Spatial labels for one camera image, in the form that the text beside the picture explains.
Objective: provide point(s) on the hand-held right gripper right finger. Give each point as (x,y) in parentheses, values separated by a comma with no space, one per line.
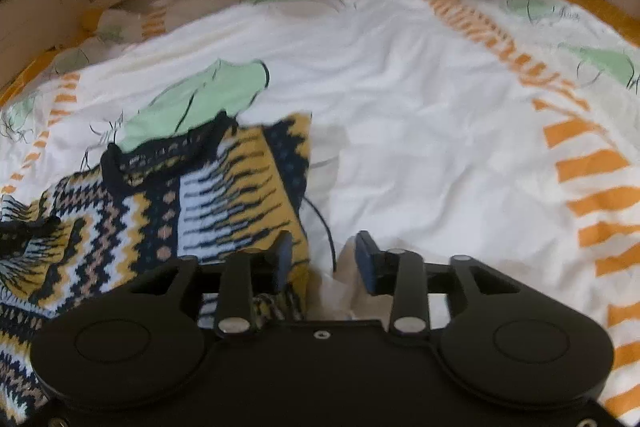
(368,268)

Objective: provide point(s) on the patterned knit sweater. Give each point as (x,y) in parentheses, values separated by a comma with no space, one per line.
(150,217)

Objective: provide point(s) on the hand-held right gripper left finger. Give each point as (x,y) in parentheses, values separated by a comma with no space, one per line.
(285,253)

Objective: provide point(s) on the white printed blanket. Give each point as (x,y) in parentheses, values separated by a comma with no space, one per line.
(410,117)

